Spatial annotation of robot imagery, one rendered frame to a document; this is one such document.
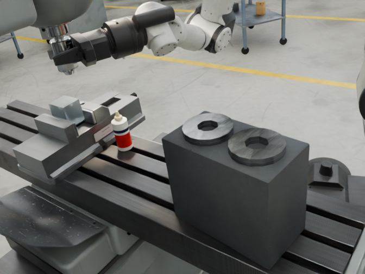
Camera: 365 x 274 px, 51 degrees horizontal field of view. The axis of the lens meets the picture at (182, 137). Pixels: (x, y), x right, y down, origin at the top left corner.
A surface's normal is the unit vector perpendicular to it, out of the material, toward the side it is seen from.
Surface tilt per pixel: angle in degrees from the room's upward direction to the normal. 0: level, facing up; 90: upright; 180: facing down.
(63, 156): 90
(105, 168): 0
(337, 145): 0
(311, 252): 0
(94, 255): 90
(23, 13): 90
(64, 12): 128
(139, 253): 90
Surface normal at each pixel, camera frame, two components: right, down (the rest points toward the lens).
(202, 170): -0.68, 0.46
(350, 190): -0.13, -0.84
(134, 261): 0.80, 0.22
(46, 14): 0.26, 0.94
